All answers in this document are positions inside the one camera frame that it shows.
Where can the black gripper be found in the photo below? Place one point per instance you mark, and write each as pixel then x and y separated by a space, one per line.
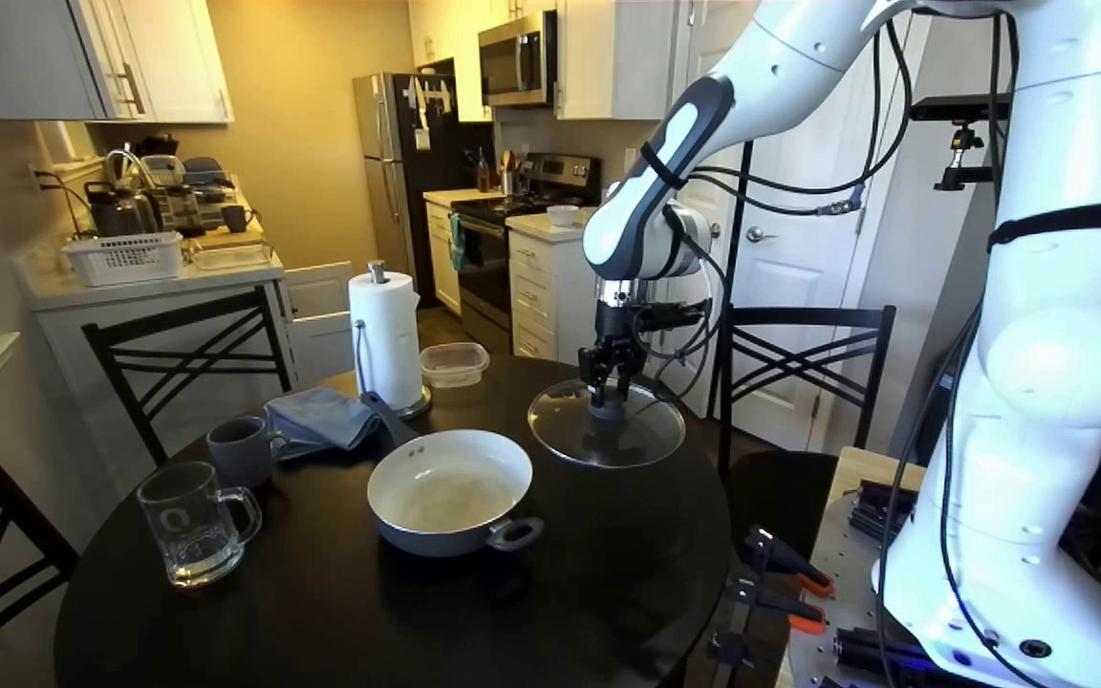
pixel 612 355

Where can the glass lid with grey knob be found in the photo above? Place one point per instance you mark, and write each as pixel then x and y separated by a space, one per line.
pixel 606 429

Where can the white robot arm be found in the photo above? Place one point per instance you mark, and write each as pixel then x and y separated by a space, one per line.
pixel 778 71

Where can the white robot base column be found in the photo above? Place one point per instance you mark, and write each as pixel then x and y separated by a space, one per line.
pixel 975 576

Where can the grey pan with white interior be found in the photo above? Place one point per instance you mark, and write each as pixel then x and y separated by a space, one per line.
pixel 452 492

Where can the clear plastic food container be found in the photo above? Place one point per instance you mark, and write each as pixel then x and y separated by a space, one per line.
pixel 452 364

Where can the black kitchen stove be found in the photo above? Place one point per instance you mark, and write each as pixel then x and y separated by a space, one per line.
pixel 486 229

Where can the black chair at right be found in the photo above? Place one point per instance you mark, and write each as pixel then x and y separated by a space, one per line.
pixel 833 348

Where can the white door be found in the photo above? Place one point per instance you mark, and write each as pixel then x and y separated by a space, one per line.
pixel 812 195

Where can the white paper towel roll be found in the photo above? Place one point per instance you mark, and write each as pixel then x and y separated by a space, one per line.
pixel 385 339

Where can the black orange clamp tool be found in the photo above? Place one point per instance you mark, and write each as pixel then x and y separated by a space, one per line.
pixel 763 550

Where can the wooden side stand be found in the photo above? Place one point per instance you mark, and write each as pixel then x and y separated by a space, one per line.
pixel 847 558

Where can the stainless steel microwave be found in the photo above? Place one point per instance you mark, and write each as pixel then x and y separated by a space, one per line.
pixel 518 64

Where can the black refrigerator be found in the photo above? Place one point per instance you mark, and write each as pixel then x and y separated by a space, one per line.
pixel 408 134

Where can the blue folded cloth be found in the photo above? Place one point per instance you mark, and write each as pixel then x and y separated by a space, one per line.
pixel 317 420

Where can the grey ceramic mug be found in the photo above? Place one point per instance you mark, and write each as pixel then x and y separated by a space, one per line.
pixel 243 452

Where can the clear glass mug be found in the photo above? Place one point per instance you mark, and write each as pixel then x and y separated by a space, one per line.
pixel 197 520

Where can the coffee maker appliance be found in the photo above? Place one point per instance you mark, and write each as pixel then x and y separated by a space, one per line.
pixel 139 192

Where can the white plastic bin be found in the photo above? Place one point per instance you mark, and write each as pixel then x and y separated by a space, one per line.
pixel 131 257

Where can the black chair behind table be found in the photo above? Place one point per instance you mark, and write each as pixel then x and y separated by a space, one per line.
pixel 152 362

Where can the black camera on stand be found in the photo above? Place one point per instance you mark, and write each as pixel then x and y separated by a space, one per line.
pixel 965 117

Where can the white upper wall cabinet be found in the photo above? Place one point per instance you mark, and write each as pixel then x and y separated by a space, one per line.
pixel 114 64

